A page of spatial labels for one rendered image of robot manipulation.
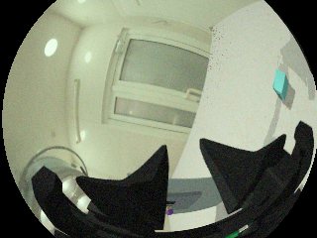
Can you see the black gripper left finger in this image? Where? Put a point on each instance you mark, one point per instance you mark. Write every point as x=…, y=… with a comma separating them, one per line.
x=145, y=189

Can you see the teal cube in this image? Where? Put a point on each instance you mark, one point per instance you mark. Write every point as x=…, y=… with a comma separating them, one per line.
x=280, y=84

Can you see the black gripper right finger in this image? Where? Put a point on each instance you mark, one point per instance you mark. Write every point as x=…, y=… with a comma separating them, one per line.
x=235, y=170

